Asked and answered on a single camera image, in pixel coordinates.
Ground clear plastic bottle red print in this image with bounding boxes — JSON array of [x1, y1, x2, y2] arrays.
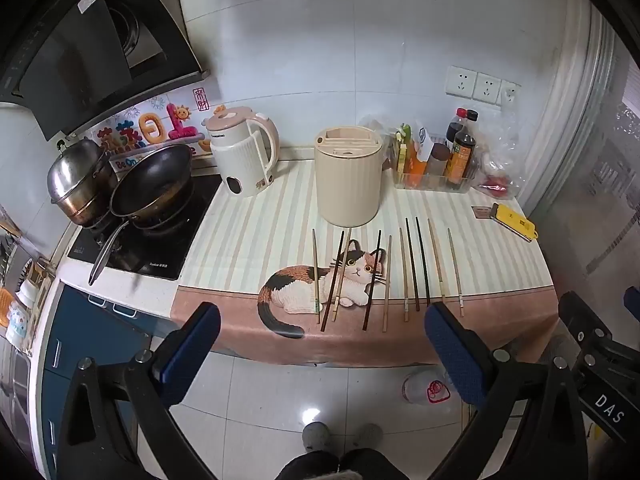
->
[[402, 367, 459, 406]]

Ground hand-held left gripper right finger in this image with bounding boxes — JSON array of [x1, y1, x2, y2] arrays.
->
[[425, 302, 588, 480]]

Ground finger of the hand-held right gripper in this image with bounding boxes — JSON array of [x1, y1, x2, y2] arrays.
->
[[558, 291, 612, 347], [623, 285, 640, 333]]

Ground orange seasoning packet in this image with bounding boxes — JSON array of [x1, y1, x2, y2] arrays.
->
[[409, 140, 430, 176]]

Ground cream utensil holder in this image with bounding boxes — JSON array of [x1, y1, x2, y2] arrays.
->
[[314, 126, 384, 226]]

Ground person's grey right shoe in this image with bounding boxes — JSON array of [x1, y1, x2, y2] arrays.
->
[[352, 423, 384, 452]]

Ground black frying pan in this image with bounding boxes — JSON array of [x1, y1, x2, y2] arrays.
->
[[88, 143, 195, 286]]

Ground black range hood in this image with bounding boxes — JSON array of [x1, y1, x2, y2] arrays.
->
[[0, 0, 212, 142]]

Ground cat printed table mat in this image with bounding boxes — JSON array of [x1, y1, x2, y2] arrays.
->
[[170, 159, 559, 367]]

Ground clear plastic bag red contents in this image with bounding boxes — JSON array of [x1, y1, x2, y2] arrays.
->
[[474, 147, 518, 199]]

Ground black cooktop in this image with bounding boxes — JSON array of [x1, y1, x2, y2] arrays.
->
[[67, 172, 224, 281]]

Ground red cap dark bottle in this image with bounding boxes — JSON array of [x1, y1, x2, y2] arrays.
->
[[445, 108, 468, 145]]

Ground person's dark trouser legs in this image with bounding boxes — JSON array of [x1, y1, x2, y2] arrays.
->
[[274, 448, 402, 480]]

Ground yellow utility knife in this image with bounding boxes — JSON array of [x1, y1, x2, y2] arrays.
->
[[491, 203, 539, 243]]

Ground dark brown chopstick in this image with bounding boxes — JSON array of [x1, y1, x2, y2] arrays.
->
[[362, 230, 383, 332], [405, 218, 421, 312], [320, 231, 346, 333]]

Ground person's grey left shoe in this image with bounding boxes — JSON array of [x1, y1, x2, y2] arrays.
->
[[303, 422, 331, 454]]

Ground clear plastic organizer tray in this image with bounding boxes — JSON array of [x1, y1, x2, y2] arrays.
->
[[392, 157, 477, 192]]

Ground white plastic bottle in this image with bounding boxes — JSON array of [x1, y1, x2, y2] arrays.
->
[[6, 280, 42, 348]]

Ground cream electric kettle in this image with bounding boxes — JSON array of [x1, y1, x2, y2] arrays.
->
[[201, 106, 280, 198]]

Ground dark sauce bottle orange label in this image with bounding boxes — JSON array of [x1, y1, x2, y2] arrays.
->
[[444, 132, 477, 184]]

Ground steel steamer pot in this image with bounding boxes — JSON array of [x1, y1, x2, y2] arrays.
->
[[47, 138, 119, 227]]

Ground black chopstick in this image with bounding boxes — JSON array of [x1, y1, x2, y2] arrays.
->
[[415, 216, 432, 307]]

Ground colourful wall stickers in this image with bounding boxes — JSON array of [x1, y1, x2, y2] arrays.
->
[[96, 87, 208, 157]]

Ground blue kitchen cabinet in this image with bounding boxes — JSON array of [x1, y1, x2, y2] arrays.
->
[[41, 284, 152, 463]]

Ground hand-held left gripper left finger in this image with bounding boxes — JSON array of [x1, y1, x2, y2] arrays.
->
[[37, 302, 222, 480]]

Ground person's grey shoe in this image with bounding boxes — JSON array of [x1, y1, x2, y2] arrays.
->
[[352, 423, 384, 452], [303, 422, 331, 454]]

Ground brown lid spice jar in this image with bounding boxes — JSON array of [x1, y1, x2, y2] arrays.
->
[[427, 143, 451, 177]]

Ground frosted glass sliding door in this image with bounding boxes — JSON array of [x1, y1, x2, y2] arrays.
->
[[520, 0, 640, 291]]

